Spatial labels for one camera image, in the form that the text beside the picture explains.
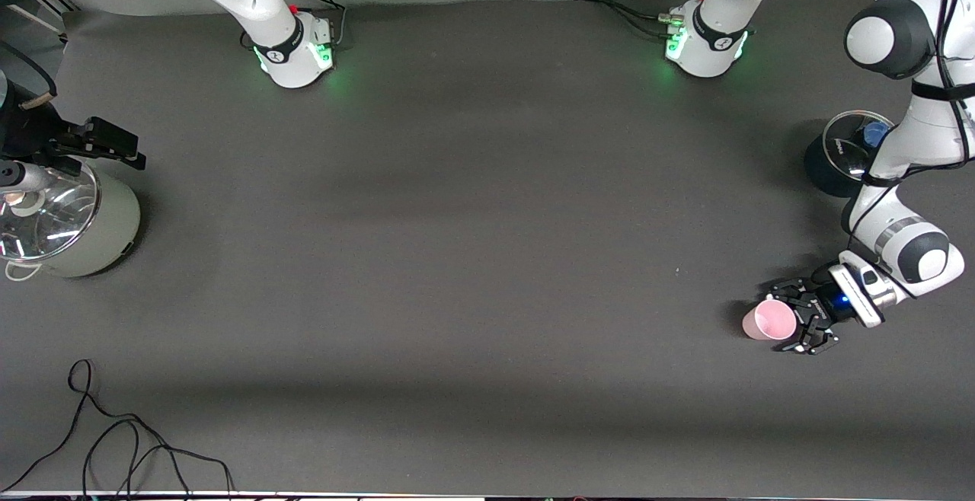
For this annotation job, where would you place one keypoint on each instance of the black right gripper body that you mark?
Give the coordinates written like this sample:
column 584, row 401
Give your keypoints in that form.
column 47, row 145

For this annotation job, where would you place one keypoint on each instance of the pink plastic cup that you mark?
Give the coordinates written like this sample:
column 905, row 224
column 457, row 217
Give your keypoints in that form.
column 771, row 320

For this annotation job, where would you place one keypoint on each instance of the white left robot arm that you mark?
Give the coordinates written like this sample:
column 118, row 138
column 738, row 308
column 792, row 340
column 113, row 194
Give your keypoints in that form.
column 925, row 143

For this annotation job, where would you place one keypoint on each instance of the grey-green cooking pot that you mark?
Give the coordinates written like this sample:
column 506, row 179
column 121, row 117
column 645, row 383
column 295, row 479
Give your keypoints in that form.
column 99, row 234

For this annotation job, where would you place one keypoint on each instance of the glass lid with metal knob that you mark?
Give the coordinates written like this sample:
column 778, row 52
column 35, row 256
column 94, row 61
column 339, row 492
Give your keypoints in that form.
column 53, row 219

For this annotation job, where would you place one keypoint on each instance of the dark blue saucepan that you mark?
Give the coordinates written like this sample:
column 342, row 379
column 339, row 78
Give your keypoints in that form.
column 823, row 173

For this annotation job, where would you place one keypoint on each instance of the glass lid with blue knob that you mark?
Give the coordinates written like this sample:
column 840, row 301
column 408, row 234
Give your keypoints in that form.
column 845, row 143

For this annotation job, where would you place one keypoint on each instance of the grey metal frame rail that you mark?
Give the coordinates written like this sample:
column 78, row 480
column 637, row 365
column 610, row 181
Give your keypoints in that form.
column 30, row 20

